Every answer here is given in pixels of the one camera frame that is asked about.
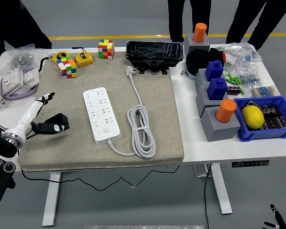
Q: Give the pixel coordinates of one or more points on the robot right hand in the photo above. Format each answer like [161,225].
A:
[278,218]

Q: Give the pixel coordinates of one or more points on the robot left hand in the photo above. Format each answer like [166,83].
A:
[26,119]

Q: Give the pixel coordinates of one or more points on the black plug adapter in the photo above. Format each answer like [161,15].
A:
[59,118]

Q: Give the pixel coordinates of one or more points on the white power strip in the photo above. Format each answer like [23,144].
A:
[97,112]

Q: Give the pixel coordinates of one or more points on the purple tray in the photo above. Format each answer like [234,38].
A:
[16,97]

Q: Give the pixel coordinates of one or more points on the white socket box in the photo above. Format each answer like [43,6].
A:
[31,76]
[12,81]

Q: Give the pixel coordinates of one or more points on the clear bag of metal nuts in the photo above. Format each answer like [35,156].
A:
[21,59]

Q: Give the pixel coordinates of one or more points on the black table control panel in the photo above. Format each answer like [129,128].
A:
[250,163]

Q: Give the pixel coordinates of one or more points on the white table leg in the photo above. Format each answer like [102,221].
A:
[220,190]
[50,202]

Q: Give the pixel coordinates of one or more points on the colourful puzzle cube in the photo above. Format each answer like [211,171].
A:
[66,68]
[106,48]

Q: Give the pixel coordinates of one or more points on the round yellow tape measure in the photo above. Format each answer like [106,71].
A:
[59,55]

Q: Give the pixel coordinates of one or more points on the square yellow tape measure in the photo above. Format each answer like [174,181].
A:
[84,60]

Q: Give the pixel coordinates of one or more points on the blue plastic bin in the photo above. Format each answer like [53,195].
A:
[264,135]

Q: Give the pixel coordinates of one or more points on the grey under-table box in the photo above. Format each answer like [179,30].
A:
[200,171]

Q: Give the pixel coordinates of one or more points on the dark brown capacitor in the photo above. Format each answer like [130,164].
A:
[271,110]
[276,122]

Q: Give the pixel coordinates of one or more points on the yellow lemon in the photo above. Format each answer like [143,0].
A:
[252,118]

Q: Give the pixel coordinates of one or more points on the grey square block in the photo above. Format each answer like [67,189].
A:
[202,100]
[200,77]
[219,132]
[196,46]

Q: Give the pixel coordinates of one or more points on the small black clip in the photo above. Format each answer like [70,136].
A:
[249,103]

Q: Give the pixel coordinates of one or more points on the orange cylinder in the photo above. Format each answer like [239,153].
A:
[225,111]
[200,32]

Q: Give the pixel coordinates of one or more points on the clear bag of tan resistors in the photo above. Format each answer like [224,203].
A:
[264,91]

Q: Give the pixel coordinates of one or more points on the small green cylinder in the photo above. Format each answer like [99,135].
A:
[237,80]
[242,90]
[226,78]
[231,78]

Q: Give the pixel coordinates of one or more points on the dark printed capacitor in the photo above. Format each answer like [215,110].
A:
[233,90]

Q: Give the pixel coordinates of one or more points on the grey-brown mat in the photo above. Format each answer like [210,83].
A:
[162,119]

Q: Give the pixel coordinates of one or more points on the blue block with knob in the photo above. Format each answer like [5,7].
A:
[214,70]
[217,89]

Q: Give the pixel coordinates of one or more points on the clear bag of blue resistors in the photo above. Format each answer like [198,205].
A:
[250,77]

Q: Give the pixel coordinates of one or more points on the black film-wrapped device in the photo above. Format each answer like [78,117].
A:
[155,51]

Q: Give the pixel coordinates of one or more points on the red white labelled item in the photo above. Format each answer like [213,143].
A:
[230,59]

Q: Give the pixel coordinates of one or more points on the white blue round dish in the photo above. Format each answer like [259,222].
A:
[191,75]

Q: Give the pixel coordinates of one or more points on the large clear bag of resistors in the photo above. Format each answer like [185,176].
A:
[245,53]

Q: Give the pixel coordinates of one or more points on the black cloth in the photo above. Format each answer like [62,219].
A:
[202,58]

